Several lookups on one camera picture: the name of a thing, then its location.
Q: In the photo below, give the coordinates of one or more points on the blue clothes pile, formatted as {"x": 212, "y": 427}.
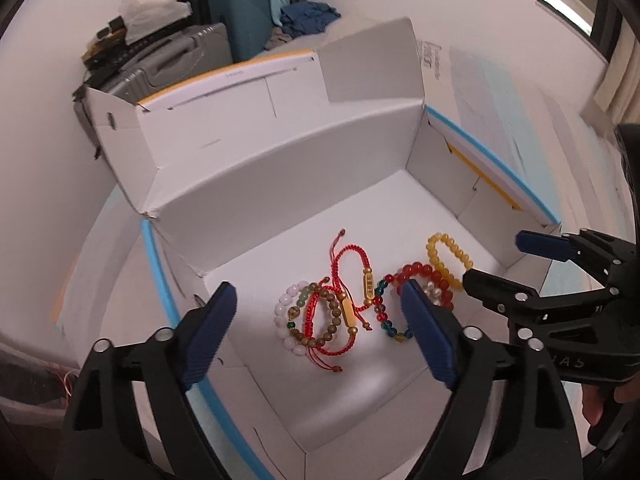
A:
{"x": 310, "y": 17}

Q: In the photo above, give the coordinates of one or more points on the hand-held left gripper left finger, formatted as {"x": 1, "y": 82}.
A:
{"x": 210, "y": 335}

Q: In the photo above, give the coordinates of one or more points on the person's right hand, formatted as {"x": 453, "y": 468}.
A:
{"x": 594, "y": 405}

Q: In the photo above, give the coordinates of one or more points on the grey suitcase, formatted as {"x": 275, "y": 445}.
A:
{"x": 175, "y": 55}

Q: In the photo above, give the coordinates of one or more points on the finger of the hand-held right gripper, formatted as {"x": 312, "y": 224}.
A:
{"x": 495, "y": 290}
{"x": 542, "y": 246}

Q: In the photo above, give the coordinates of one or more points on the teal suitcase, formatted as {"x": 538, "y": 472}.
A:
{"x": 245, "y": 20}

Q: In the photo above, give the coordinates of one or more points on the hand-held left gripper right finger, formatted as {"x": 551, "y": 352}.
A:
{"x": 430, "y": 340}

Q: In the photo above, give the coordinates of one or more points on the dark framed window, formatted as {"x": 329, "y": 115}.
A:
{"x": 570, "y": 5}

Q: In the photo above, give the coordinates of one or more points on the black flat object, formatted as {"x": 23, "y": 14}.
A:
{"x": 110, "y": 50}

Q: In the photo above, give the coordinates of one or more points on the black suitcase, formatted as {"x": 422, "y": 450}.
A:
{"x": 200, "y": 10}

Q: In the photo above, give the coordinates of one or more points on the white plastic bag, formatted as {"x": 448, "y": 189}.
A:
{"x": 150, "y": 7}

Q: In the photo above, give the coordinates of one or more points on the blue yellow printed cardboard box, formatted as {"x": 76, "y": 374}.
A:
{"x": 300, "y": 185}

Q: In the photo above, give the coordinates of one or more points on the beige curtain beside window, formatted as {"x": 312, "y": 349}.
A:
{"x": 617, "y": 85}

